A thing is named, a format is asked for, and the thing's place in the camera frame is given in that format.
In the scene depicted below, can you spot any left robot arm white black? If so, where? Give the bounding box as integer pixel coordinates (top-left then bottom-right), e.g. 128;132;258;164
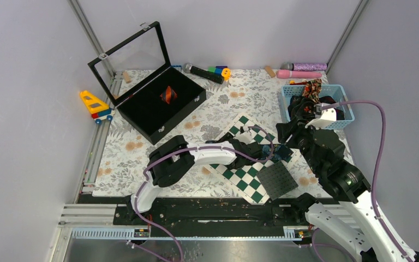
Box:
126;131;263;224

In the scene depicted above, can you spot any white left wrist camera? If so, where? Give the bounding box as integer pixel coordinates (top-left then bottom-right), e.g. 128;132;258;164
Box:
234;130;257;145

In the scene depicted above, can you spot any light blue plastic basket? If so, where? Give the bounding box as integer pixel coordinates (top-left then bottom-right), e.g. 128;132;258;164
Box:
279;84;355;129

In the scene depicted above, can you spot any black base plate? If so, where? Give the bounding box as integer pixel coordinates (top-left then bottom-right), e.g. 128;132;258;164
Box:
112;195;328;238

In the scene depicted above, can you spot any orange navy striped rolled tie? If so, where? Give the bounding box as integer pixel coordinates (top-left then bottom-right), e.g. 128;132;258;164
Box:
160;86;177;104

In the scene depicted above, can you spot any small wooden block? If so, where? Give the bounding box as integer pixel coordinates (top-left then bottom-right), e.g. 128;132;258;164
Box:
264;65;276;78

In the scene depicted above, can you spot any dark red ties pile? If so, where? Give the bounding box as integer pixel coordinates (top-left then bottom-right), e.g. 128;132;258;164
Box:
288;96;336;121

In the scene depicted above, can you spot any green blue block stack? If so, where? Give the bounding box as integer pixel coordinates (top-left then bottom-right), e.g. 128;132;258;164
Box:
207;66;227;75

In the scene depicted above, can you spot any green white chessboard mat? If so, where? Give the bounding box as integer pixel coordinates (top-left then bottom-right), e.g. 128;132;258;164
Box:
204;113;300;205

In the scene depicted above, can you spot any black display box glass lid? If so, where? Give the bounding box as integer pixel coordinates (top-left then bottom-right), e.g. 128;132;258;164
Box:
88;21;207;137

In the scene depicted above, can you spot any black glitter microphone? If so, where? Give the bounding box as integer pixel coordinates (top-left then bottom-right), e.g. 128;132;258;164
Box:
183;63;225;84

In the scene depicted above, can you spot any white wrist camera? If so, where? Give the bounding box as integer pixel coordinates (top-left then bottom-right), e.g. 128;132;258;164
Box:
234;130;257;145
305;103;337;129

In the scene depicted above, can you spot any purple glitter microphone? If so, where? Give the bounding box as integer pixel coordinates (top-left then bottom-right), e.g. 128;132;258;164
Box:
280;62;328;72

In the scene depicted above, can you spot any yellow toy truck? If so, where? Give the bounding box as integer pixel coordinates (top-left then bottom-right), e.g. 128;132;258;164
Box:
79;90;115;124

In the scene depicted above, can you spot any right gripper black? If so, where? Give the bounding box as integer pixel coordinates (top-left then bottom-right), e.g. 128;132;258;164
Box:
274;115;322;174

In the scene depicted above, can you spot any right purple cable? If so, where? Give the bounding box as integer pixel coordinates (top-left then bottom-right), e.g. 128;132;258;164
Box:
300;100;416;262

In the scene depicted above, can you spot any wooden peg left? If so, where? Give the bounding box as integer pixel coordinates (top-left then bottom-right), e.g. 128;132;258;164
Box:
122;71;131;84

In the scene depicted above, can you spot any red floral tie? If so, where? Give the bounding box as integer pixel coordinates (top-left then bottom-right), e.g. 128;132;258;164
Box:
302;79;322;104

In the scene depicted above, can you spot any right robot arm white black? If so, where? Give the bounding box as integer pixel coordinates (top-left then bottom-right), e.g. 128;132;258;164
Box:
276;121;419;261

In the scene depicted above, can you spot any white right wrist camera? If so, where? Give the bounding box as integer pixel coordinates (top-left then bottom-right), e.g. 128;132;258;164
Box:
305;103;337;129

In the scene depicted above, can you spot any grey studded baseplate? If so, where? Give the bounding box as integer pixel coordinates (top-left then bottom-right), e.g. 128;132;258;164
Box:
256;160;298;200

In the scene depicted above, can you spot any dark blue floral tie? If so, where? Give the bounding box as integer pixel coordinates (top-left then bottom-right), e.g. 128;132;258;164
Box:
259;144;294;162

